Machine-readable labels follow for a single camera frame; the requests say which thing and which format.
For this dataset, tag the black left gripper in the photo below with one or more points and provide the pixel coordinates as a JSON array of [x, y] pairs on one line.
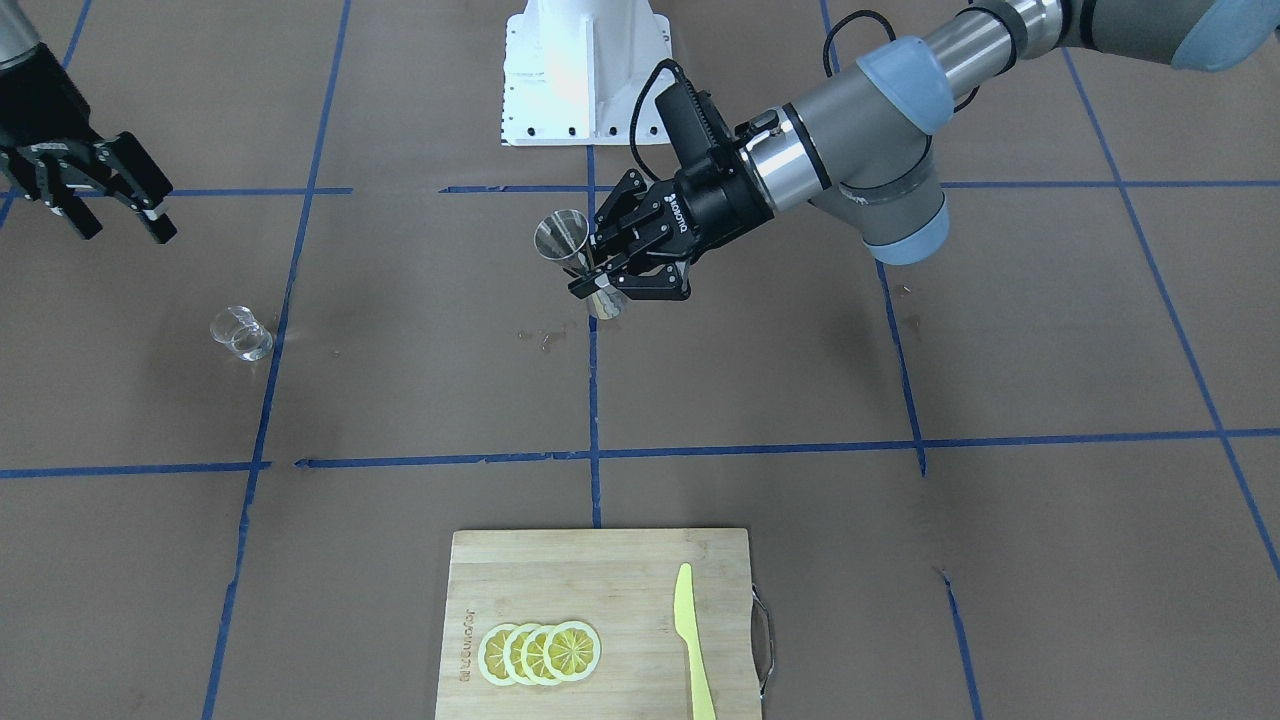
[[718, 203]]

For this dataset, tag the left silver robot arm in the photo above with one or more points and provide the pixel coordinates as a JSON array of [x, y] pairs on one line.
[[860, 145]]

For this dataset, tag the yellow plastic knife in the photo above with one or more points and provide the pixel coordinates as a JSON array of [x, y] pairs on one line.
[[686, 626]]

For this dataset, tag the steel double jigger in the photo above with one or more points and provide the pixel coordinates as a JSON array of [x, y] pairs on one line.
[[563, 239]]

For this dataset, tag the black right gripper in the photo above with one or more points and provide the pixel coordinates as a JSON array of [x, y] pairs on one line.
[[40, 113]]

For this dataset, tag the clear glass shaker cup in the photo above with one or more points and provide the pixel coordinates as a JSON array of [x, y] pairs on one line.
[[236, 328]]

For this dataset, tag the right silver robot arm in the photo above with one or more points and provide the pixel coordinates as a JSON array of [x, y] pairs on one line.
[[15, 30]]

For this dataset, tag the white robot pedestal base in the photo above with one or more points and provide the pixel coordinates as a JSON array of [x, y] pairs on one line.
[[573, 70]]

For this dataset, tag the bamboo cutting board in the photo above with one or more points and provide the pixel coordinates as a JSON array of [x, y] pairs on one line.
[[621, 582]]

